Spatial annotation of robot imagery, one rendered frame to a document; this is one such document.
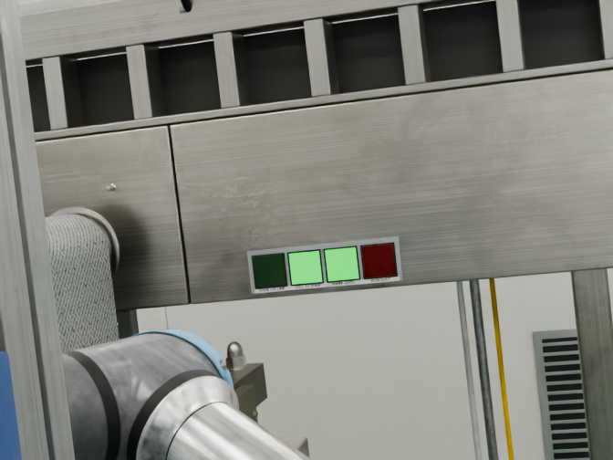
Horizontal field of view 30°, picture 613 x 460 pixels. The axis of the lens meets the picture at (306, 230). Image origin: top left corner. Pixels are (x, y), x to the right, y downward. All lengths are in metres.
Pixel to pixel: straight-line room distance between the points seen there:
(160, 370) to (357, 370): 3.26
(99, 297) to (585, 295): 0.80
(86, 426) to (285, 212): 0.92
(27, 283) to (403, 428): 3.77
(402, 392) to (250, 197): 2.48
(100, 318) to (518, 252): 0.65
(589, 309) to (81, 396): 1.15
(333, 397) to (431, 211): 2.56
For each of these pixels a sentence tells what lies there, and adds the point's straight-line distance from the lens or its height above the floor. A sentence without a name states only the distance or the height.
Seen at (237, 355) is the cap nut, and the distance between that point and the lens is 1.88.
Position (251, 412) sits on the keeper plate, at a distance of 1.77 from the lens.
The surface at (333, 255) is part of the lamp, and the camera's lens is 1.83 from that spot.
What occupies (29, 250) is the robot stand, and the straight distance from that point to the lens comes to 0.56.
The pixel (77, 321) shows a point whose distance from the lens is 1.73.
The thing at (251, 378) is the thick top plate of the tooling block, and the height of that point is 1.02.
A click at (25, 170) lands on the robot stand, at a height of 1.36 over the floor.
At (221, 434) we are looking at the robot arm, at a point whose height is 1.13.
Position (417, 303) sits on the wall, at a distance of 4.19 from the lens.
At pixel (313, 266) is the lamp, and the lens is 1.83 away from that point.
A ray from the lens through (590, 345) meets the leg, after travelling 1.98.
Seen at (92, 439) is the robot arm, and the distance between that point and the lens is 1.00.
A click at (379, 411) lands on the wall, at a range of 4.29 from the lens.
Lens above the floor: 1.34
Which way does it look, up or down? 3 degrees down
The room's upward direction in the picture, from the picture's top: 6 degrees counter-clockwise
